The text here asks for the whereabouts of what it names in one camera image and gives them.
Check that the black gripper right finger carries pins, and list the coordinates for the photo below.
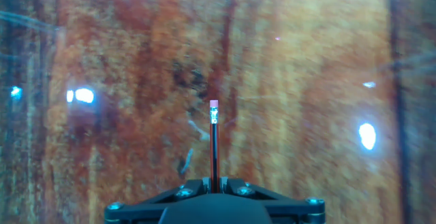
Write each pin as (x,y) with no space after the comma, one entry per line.
(293,206)

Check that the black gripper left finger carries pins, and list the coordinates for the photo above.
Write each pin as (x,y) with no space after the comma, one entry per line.
(146,206)

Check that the black red pencil pink eraser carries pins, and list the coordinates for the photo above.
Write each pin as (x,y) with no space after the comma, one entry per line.
(214,149)

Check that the glossy wood grain mat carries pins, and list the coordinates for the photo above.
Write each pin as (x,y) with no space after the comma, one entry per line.
(306,81)

